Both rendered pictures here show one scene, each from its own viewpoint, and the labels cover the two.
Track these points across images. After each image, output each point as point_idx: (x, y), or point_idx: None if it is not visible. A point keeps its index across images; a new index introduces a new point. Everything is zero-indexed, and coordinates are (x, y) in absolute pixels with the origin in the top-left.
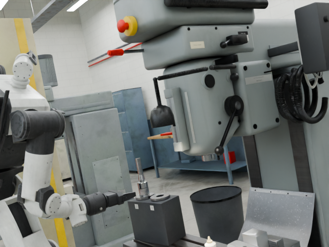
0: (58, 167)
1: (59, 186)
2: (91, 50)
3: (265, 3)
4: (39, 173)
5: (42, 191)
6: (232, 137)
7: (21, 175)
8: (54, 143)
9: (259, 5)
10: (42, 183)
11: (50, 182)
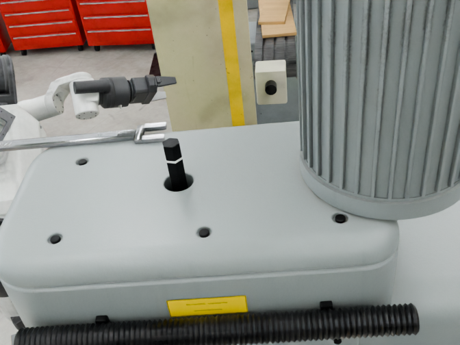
0: (250, 61)
1: (247, 89)
2: None
3: (399, 334)
4: (5, 308)
5: (15, 321)
6: None
7: (189, 64)
8: (247, 22)
9: (374, 335)
10: (13, 313)
11: (233, 80)
